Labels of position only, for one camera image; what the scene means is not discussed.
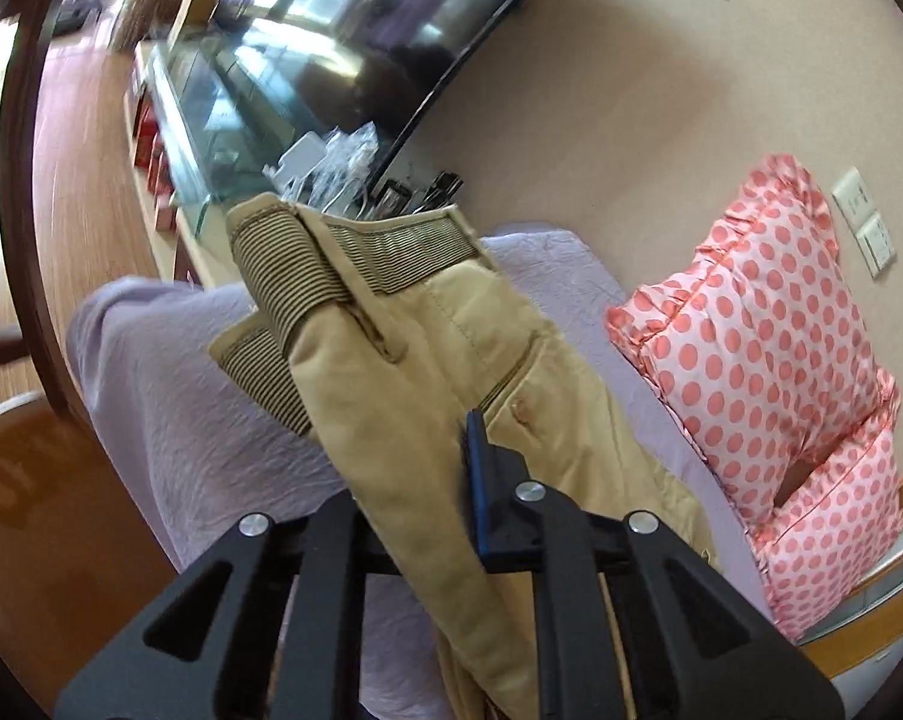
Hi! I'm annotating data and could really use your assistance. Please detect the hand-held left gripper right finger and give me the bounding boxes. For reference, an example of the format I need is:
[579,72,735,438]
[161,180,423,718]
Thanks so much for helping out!
[462,408,847,720]

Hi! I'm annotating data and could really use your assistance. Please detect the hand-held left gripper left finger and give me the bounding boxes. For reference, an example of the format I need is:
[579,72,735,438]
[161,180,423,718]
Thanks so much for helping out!
[52,493,407,720]

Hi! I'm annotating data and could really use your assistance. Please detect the beige pants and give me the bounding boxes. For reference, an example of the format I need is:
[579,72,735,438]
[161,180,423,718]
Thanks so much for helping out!
[208,193,722,720]

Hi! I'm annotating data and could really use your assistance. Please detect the lilac bed cover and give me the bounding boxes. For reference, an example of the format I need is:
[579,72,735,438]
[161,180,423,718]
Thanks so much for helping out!
[65,229,772,720]

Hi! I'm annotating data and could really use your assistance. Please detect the pink polka dot pillow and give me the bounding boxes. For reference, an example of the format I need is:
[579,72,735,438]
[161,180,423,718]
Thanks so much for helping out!
[751,427,903,642]
[605,154,902,522]

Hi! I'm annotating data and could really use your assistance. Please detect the clear plastic wrap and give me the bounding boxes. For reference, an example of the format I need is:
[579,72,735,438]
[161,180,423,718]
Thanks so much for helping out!
[312,124,381,203]

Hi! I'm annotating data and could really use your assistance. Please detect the white box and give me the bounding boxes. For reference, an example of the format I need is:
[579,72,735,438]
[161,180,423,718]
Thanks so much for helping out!
[275,133,331,188]

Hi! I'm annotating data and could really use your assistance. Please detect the glass-topped tv cabinet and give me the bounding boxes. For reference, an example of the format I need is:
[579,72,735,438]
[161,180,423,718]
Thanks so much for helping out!
[125,22,392,290]

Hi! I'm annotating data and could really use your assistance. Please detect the dark wooden chair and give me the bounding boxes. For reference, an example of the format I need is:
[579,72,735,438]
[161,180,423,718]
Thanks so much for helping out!
[0,0,96,421]

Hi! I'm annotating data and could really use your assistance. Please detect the black television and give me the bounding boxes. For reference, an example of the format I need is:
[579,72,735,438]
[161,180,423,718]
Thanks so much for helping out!
[212,0,586,200]

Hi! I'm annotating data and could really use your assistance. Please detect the white wall switch plate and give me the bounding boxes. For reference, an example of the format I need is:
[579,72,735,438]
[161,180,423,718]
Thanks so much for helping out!
[854,213,898,278]
[832,167,874,221]

